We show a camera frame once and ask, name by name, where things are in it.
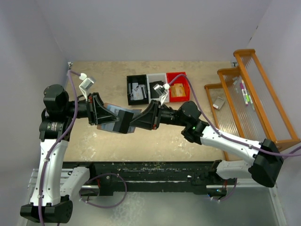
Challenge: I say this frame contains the black stripe credit card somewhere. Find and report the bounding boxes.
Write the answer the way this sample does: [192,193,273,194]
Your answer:
[113,110,134,134]

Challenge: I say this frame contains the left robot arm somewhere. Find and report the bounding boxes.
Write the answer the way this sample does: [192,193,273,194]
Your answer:
[20,84,119,226]

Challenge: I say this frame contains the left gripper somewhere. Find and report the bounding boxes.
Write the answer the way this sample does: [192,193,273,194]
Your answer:
[63,92,120,125]

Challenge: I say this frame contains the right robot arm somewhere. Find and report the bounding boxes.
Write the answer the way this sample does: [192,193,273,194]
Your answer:
[130,100,284,187]

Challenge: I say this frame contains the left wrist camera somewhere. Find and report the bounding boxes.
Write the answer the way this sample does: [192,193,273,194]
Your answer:
[79,73,96,99]

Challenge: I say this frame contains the aluminium frame rail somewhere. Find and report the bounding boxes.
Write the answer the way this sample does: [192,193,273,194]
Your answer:
[28,169,264,187]

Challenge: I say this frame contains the black wallet in bin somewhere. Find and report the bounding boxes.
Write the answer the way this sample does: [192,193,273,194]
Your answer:
[149,81,164,99]

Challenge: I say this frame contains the black plastic bin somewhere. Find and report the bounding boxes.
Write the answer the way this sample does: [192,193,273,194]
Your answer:
[127,74,149,105]

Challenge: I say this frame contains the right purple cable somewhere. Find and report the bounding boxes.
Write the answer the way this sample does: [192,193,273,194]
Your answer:
[168,74,301,202]

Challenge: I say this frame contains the white plastic bin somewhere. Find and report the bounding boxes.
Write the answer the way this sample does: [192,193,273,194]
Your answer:
[146,73,167,102]

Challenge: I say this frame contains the red plastic bin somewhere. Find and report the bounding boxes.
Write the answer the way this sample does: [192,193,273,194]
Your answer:
[166,72,190,103]

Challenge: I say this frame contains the orange cards in red bin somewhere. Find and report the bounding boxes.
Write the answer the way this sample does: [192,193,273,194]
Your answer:
[170,83,186,98]

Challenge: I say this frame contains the green marker pen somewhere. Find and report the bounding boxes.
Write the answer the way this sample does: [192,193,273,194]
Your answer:
[246,93,255,111]

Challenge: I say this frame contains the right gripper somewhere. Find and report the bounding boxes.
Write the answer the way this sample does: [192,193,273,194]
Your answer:
[130,99,188,129]

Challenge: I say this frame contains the purple marker pen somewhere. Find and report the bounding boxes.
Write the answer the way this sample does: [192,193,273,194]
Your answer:
[240,81,248,106]

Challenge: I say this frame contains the grey cards in black bin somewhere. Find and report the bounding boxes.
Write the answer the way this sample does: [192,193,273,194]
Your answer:
[129,82,147,101]

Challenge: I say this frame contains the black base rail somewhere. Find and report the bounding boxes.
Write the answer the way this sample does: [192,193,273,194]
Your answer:
[63,160,252,196]

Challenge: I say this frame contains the pink leather card holder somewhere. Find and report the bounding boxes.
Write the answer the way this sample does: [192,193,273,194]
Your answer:
[97,103,142,134]

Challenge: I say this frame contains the orange wooden tiered rack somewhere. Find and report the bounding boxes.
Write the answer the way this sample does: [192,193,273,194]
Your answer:
[204,49,301,152]

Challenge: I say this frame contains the small grey red box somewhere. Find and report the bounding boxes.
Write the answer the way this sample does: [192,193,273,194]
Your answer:
[213,97,225,110]

